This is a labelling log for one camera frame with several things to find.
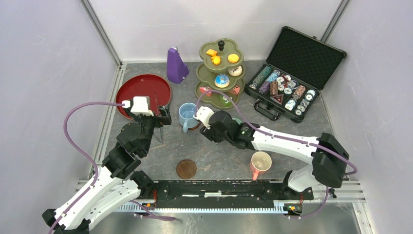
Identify blue mug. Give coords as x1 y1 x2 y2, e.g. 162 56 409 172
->
178 102 198 133

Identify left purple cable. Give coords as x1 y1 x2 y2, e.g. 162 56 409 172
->
47 101 177 234

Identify purple cable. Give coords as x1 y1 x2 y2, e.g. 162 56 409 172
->
194 89 359 220
47 101 177 234

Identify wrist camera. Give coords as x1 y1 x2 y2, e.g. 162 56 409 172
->
121 96 154 117
194 106 215 129

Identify blue frosted donut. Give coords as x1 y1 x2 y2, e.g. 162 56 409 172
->
214 74 230 88

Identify dark wooden round coaster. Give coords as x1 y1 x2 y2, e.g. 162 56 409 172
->
176 159 197 179

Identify chocolate cream donut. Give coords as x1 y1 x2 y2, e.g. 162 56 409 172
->
228 66 243 77

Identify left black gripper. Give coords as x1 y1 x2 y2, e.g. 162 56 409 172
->
125 103 172 154

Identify purple metronome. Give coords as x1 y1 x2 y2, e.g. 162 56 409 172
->
167 47 189 84

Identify small orange pastry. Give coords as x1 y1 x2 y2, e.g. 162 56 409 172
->
211 55 221 65

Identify light wooden round coaster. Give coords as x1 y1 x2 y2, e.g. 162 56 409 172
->
188 122 201 131

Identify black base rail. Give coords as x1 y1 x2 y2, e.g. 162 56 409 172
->
138 179 314 209

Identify orange round cookie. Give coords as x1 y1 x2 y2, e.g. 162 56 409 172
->
227 54 240 63

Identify red round tray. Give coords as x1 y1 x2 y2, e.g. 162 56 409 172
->
115 74 172 115

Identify teal mug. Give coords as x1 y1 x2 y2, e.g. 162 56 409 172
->
233 118 242 124

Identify metal tongs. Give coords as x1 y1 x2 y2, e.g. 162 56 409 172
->
154 92 164 144

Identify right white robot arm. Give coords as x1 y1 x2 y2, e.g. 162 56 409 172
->
191 106 350 199

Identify pink roll cake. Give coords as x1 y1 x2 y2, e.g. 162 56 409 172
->
229 85 241 95

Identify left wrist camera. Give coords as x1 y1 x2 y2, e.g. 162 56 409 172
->
121 96 154 117

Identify green cake slice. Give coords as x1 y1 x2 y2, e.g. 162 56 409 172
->
220 95 233 108

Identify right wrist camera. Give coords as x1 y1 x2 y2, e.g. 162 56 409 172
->
194 106 215 129

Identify red triangle all-in button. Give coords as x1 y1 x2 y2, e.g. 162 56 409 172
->
270 94 283 105

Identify black poker chip case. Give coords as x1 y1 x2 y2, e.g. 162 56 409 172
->
244 26 347 123

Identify pink cream mug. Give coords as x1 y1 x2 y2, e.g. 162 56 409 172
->
250 151 272 180

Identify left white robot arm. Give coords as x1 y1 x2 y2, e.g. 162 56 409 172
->
42 104 171 234

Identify orange square pastry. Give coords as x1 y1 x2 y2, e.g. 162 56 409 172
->
206 49 218 57

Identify pink cake slice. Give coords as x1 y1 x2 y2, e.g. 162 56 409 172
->
198 86 213 97

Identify green three-tier serving stand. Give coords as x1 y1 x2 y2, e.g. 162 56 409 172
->
194 38 245 110

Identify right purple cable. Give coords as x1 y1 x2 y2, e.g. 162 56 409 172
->
194 89 359 220

